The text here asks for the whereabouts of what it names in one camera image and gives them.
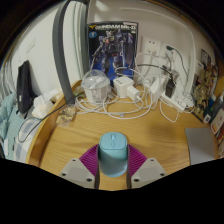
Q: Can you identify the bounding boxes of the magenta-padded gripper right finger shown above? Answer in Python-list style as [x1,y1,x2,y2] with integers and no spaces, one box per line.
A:
[126,143,167,190]

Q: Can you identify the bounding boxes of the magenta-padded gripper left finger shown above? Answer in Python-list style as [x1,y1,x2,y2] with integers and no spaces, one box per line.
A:
[58,143,101,190]

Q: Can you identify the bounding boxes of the light blue computer mouse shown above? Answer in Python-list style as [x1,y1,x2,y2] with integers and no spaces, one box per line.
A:
[97,131,130,178]

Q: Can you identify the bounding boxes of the clear snack bag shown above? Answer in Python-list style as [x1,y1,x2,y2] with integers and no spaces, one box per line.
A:
[55,104,77,128]

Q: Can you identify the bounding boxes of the white power strip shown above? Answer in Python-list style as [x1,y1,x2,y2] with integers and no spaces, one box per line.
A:
[148,75,188,113]

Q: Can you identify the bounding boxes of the white tissue pack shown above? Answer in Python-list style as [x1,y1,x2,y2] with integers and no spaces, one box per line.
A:
[31,88,64,120]

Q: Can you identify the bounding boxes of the teal and plaid bedding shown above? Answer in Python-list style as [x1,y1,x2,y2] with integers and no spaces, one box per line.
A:
[0,64,44,164]

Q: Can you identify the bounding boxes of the clear domed plastic cup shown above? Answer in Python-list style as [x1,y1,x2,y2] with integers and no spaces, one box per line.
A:
[80,69,112,104]

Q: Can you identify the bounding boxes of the white multi-port charger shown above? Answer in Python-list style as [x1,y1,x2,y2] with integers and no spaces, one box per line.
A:
[112,74,134,99]

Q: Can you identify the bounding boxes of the dark teal round box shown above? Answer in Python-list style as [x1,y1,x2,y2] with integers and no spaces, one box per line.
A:
[203,94,224,124]

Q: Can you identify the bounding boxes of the brown tree creature figurine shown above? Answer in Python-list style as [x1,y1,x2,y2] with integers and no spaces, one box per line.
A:
[193,71,214,119]

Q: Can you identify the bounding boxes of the black bag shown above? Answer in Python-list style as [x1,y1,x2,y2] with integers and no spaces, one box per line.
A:
[15,60,36,114]

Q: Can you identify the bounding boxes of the robot model kit box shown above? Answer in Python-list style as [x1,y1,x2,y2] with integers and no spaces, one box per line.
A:
[86,21,139,89]

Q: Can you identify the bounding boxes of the colourful printed boxes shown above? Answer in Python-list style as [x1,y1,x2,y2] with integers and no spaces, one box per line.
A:
[199,48,219,88]

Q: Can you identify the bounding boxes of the white cable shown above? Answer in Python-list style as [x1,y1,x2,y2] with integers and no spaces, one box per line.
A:
[73,51,181,123]

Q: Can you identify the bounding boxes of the white wall socket plate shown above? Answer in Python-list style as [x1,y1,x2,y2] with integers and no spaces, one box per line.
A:
[159,41,176,61]
[141,36,161,56]

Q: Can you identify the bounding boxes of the wooden shelf with grey frame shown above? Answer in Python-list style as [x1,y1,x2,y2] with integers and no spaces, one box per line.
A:
[52,0,91,105]

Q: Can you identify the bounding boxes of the black cable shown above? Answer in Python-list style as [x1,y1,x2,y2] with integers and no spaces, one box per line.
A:
[165,44,189,81]

